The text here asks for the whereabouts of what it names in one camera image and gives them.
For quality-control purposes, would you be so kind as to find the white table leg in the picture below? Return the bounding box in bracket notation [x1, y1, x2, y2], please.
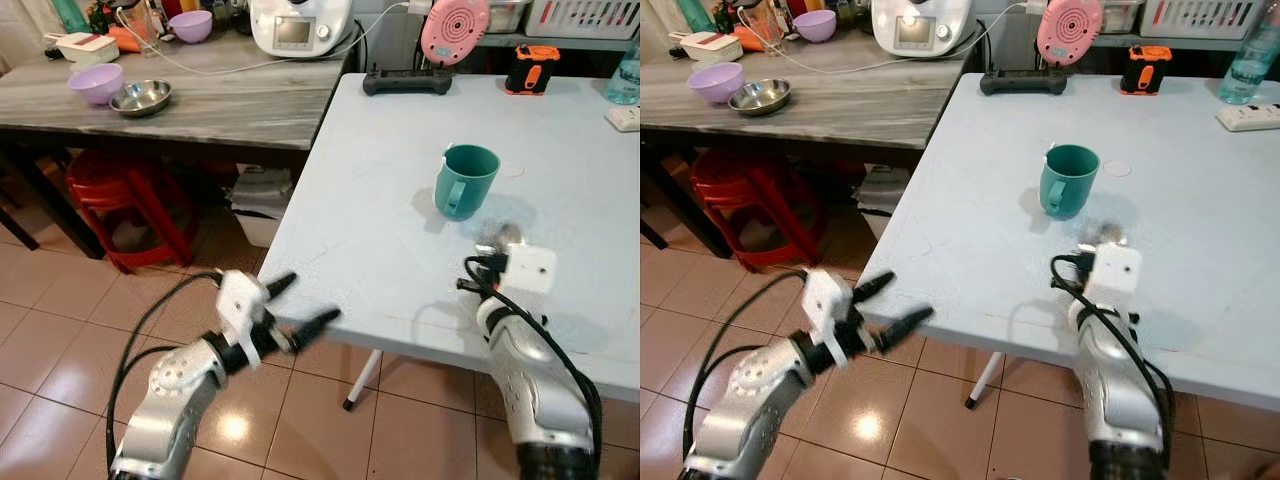
[964, 351, 1007, 410]
[342, 349, 385, 412]

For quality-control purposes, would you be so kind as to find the white plastic bin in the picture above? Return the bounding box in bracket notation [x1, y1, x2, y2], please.
[227, 164, 297, 250]
[856, 164, 913, 242]

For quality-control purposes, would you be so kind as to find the teal plastic mug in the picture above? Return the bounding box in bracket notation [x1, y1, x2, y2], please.
[1039, 144, 1101, 222]
[433, 144, 501, 223]

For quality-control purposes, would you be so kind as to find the red plastic stool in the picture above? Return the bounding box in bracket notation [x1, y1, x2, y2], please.
[64, 149, 198, 274]
[689, 149, 807, 272]

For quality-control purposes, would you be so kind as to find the black handheld controller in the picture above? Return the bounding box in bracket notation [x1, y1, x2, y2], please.
[979, 67, 1070, 98]
[361, 67, 454, 98]

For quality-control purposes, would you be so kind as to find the orange and black device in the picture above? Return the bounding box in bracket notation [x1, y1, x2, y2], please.
[504, 44, 562, 97]
[1119, 44, 1174, 97]

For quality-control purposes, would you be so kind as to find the stainless steel bowl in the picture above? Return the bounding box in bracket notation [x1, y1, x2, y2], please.
[727, 78, 793, 117]
[109, 79, 174, 119]

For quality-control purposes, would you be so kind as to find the clear plastic water bottle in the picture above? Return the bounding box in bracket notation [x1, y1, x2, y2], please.
[1217, 8, 1280, 107]
[605, 36, 641, 107]

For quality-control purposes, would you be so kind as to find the pink round device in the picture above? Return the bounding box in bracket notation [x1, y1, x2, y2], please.
[1035, 0, 1106, 68]
[420, 0, 492, 68]

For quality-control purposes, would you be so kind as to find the large purple plastic bowl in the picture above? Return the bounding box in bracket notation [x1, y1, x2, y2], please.
[67, 62, 127, 108]
[687, 61, 747, 106]

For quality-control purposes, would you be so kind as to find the white kitchen appliance with screen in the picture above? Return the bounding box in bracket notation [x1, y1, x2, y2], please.
[247, 0, 357, 60]
[869, 0, 977, 59]

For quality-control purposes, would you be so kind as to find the small purple plastic bowl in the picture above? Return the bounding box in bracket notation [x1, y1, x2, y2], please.
[792, 9, 839, 44]
[167, 10, 215, 45]

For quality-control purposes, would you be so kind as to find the white plastic basket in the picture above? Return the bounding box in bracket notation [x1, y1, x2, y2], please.
[524, 0, 641, 42]
[1139, 0, 1267, 42]

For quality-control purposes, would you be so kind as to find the white lidded food box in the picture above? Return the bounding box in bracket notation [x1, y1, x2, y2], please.
[52, 31, 122, 67]
[676, 29, 745, 65]

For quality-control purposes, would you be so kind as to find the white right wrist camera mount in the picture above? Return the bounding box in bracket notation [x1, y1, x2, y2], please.
[502, 242, 559, 298]
[1088, 242, 1145, 308]

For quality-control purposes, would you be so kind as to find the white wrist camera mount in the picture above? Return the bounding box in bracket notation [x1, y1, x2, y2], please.
[800, 267, 873, 367]
[216, 269, 292, 369]
[502, 242, 559, 298]
[1088, 242, 1145, 308]

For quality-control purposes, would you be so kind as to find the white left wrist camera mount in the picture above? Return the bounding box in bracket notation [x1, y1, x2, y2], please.
[800, 267, 873, 367]
[216, 269, 292, 369]

